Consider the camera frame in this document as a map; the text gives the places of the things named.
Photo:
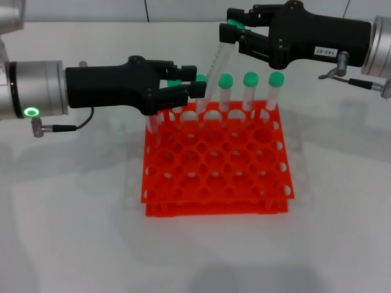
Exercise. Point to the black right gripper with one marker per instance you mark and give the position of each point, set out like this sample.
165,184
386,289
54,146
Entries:
320,36

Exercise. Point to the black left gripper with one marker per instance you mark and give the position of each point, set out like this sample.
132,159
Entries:
107,87

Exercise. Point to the green capped clear test tube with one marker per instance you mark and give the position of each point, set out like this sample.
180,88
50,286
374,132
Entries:
225,81
175,82
250,79
276,78
201,78
218,61
152,128

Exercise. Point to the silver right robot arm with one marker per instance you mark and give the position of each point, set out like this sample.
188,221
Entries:
380,45

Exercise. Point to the orange plastic test tube rack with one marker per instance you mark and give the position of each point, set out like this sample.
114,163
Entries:
214,210

